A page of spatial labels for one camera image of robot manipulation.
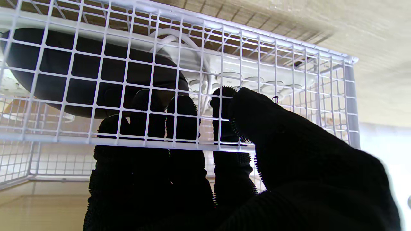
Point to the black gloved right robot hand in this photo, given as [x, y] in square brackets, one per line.
[305, 179]

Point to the black computer mouse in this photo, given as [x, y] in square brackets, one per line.
[83, 64]

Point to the white round-key keyboard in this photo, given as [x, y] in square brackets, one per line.
[266, 69]

